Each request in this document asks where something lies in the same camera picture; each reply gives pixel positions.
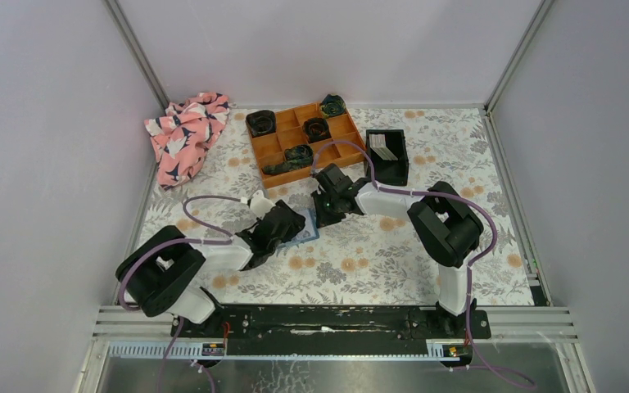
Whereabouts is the rolled dark tie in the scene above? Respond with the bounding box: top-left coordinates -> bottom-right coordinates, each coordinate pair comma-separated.
246,110 -> 277,138
302,117 -> 331,144

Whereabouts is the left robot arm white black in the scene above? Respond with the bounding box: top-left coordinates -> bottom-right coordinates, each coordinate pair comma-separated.
115,191 -> 306,337

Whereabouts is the aluminium front rail frame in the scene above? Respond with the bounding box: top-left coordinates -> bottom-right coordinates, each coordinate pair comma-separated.
72,305 -> 596,392

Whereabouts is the floral table mat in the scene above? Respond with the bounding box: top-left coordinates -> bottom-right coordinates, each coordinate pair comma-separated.
137,108 -> 533,305

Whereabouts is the rolled dark tie far left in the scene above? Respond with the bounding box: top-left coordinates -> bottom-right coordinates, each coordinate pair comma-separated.
246,110 -> 277,138

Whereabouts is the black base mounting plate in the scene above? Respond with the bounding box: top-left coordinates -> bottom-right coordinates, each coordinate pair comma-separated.
171,305 -> 491,356

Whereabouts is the black card box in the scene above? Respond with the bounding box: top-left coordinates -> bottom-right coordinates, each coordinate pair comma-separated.
364,129 -> 410,186

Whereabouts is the stack of cards in box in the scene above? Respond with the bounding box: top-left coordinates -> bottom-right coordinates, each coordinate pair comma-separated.
368,133 -> 399,161

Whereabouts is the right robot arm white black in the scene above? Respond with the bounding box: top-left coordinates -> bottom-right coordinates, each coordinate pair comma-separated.
311,164 -> 490,337

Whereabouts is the rolled green tie front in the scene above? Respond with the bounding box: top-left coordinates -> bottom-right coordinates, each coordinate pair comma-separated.
262,144 -> 314,175

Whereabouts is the rolled dark tie centre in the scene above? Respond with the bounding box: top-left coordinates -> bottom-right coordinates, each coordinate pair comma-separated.
302,117 -> 331,144

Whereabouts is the rolled green tie top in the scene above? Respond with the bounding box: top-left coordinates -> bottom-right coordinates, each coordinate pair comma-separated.
319,94 -> 346,119

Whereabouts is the pink patterned cloth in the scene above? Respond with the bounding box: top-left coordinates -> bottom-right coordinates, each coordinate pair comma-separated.
143,92 -> 230,190

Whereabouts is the wooden compartment tray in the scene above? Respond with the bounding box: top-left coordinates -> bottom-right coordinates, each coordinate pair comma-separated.
247,102 -> 365,188

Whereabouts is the blue leather card holder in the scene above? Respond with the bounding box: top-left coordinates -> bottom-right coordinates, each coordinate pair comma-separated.
278,209 -> 319,249

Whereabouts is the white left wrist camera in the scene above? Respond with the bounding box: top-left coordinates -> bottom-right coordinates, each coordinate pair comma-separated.
247,190 -> 276,219

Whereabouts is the rolled green tie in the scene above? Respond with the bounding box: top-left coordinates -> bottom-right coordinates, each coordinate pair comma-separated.
319,94 -> 346,119
262,144 -> 314,175

